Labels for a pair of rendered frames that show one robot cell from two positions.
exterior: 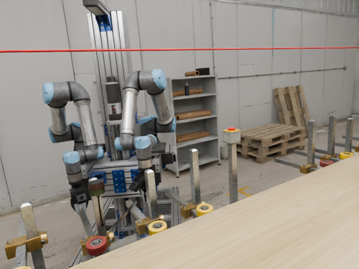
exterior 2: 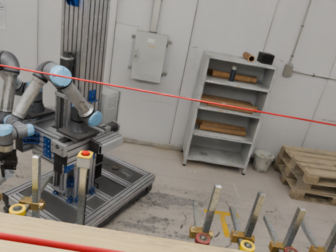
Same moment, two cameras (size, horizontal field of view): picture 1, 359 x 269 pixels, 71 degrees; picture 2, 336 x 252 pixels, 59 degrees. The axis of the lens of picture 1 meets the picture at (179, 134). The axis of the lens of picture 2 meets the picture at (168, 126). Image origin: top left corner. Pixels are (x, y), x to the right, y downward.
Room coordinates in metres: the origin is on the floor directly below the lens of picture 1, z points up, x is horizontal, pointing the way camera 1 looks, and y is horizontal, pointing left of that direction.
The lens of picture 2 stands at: (0.31, -1.27, 2.03)
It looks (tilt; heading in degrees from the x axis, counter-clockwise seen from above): 22 degrees down; 27
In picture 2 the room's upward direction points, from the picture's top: 11 degrees clockwise
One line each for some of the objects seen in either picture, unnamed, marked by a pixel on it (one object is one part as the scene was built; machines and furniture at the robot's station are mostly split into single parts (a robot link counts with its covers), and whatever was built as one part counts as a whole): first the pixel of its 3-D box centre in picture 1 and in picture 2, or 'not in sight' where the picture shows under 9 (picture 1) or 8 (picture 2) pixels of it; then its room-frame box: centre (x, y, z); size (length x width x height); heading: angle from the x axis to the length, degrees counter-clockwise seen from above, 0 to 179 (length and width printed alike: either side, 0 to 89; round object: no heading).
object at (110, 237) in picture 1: (98, 242); not in sight; (0.98, 0.39, 0.85); 0.13 x 0.06 x 0.05; 119
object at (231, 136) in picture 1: (231, 136); (85, 160); (1.36, -0.29, 1.18); 0.07 x 0.07 x 0.08; 29
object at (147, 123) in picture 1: (149, 125); (80, 109); (1.81, 0.22, 1.21); 0.13 x 0.12 x 0.14; 80
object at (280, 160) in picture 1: (299, 166); (197, 225); (1.75, -0.87, 0.82); 0.43 x 0.03 x 0.04; 29
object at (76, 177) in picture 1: (74, 176); not in sight; (1.28, 0.58, 1.05); 0.08 x 0.08 x 0.05
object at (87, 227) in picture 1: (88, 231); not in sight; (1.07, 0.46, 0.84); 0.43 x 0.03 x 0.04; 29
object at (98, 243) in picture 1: (98, 253); not in sight; (0.89, 0.36, 0.85); 0.08 x 0.08 x 0.11
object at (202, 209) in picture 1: (205, 217); (17, 216); (1.09, -0.09, 0.85); 0.08 x 0.08 x 0.11
